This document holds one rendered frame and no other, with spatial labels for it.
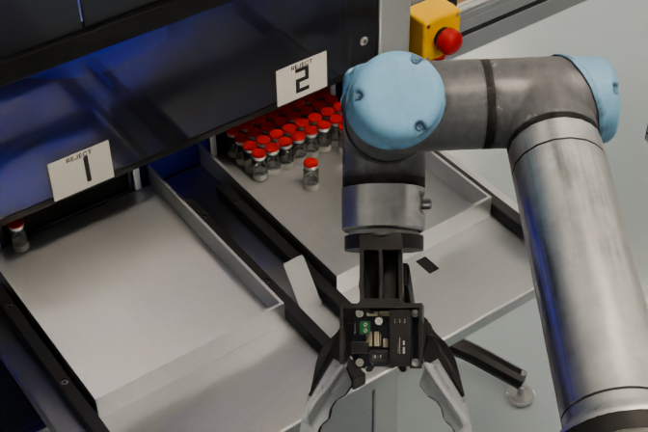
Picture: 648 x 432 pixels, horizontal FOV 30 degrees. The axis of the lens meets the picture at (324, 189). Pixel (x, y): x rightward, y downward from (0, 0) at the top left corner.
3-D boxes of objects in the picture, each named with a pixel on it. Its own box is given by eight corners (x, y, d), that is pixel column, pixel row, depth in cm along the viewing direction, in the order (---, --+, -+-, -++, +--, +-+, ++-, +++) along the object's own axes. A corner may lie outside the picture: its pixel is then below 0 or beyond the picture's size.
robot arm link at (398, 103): (487, 40, 95) (468, 72, 106) (345, 46, 95) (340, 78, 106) (494, 138, 94) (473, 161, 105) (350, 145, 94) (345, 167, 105)
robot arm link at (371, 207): (345, 195, 113) (433, 193, 113) (345, 243, 113) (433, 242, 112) (337, 183, 106) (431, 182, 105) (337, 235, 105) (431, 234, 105)
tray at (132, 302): (-18, 258, 162) (-24, 238, 159) (151, 184, 173) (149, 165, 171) (99, 419, 140) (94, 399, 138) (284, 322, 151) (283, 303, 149)
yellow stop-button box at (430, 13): (392, 43, 186) (393, 3, 181) (429, 29, 189) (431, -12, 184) (423, 66, 181) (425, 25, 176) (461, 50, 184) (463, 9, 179)
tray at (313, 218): (200, 163, 176) (198, 144, 174) (343, 100, 188) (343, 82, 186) (337, 295, 155) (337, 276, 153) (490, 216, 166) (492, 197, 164)
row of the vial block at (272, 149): (250, 176, 174) (248, 151, 171) (350, 131, 181) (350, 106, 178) (257, 184, 172) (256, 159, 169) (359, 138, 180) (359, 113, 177)
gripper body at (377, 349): (336, 372, 103) (336, 230, 104) (345, 371, 111) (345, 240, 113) (426, 372, 102) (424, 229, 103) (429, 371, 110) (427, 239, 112)
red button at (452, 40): (427, 50, 181) (428, 27, 179) (448, 41, 183) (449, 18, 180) (444, 61, 179) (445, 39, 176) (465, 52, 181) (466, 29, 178)
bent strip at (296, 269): (283, 296, 155) (282, 263, 151) (303, 286, 156) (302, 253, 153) (349, 363, 146) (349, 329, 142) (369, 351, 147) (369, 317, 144)
